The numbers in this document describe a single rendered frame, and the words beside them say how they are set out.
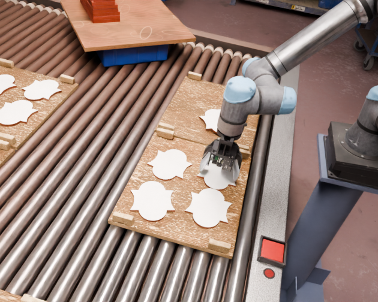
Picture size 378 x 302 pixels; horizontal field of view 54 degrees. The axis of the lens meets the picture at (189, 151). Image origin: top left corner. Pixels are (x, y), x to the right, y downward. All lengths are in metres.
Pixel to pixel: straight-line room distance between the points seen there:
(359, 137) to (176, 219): 0.73
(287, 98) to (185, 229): 0.45
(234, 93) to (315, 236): 0.98
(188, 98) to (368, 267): 1.49
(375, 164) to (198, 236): 0.71
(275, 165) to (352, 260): 1.21
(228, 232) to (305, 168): 1.82
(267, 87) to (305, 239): 0.96
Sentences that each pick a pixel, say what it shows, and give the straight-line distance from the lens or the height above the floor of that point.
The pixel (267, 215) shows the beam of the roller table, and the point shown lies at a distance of 1.17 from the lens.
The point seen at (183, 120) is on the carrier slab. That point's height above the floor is 0.94.
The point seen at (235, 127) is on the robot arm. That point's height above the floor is 1.18.
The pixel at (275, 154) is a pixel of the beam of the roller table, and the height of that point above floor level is 0.91.
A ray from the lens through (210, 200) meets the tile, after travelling 1.12.
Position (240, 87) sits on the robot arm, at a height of 1.30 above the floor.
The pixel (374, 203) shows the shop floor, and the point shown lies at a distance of 2.83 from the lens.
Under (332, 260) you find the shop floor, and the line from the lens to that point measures 2.37.
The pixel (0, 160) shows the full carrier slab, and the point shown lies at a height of 0.94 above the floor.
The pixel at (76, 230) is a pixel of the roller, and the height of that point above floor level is 0.92.
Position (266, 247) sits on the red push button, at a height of 0.93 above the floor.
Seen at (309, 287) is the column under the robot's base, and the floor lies 0.01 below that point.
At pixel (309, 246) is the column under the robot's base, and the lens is 1.83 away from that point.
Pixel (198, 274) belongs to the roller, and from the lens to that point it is 1.00.
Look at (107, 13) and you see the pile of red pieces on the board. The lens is 1.81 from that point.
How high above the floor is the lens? 1.78
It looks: 42 degrees down
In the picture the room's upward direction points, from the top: 10 degrees clockwise
